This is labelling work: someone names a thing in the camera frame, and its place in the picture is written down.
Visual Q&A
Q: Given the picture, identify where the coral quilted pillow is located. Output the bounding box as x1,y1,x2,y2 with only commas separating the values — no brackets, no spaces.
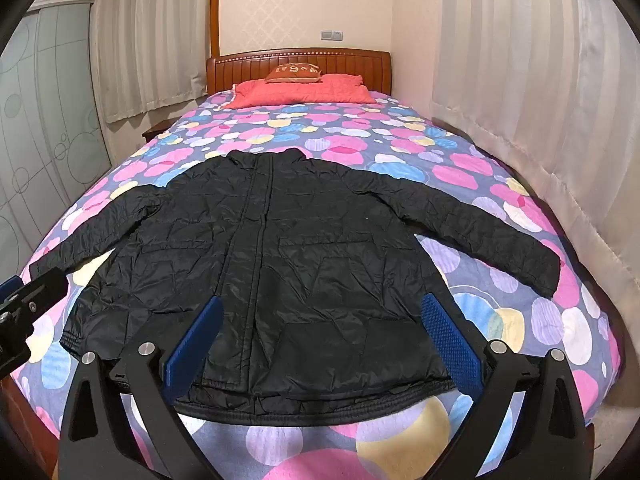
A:
222,74,382,110

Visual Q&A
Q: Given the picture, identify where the wooden nightstand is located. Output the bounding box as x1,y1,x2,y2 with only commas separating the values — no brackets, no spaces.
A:
142,120,177,144

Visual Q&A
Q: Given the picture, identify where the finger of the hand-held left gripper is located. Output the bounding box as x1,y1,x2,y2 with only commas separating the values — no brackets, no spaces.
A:
0,310,35,377
0,266,69,328

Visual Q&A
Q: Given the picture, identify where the cream window curtain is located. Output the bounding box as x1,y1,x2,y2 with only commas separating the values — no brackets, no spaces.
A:
92,0,215,124

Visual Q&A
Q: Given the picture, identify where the orange printed cushion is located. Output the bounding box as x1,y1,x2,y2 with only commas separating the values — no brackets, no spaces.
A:
265,62,321,84

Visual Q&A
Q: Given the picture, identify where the black quilted jacket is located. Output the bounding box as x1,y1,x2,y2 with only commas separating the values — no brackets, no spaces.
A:
29,147,561,428

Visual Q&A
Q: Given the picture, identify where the polka dot blanket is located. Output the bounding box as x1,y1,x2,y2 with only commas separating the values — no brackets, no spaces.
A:
10,87,627,480

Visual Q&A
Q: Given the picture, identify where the cream wall curtain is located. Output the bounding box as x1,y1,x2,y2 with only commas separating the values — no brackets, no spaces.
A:
429,0,640,413

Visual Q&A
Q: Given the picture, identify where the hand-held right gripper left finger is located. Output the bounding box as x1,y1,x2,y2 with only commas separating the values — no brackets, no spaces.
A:
57,295,225,480

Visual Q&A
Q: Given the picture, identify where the wooden headboard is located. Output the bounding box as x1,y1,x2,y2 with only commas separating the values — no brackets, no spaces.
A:
206,48,392,96

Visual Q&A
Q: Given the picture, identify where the frosted glass wardrobe door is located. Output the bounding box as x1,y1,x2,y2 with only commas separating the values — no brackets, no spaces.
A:
0,2,114,261

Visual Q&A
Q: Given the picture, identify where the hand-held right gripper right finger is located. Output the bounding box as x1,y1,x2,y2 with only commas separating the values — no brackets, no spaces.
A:
421,292,589,480

